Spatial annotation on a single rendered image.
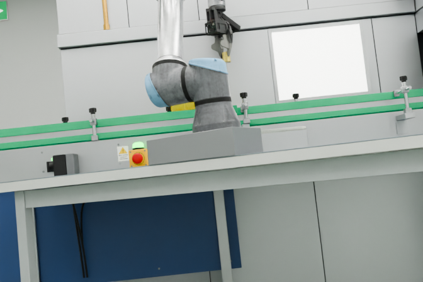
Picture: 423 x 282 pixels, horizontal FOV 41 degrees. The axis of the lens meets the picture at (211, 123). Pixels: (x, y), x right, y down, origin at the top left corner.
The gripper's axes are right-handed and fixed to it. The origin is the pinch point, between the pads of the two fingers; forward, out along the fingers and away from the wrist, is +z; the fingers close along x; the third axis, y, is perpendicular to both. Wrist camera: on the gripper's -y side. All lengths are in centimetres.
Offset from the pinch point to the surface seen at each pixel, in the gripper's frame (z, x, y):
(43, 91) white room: -47, -341, -78
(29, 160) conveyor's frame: 37, -41, 72
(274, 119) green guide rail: 30.4, 14.4, -9.8
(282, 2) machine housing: -24.0, 7.9, -31.7
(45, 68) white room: -70, -339, -80
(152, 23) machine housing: -20.7, -31.1, 13.9
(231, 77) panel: 8.3, -7.5, -9.1
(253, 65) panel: 3.7, -0.9, -16.8
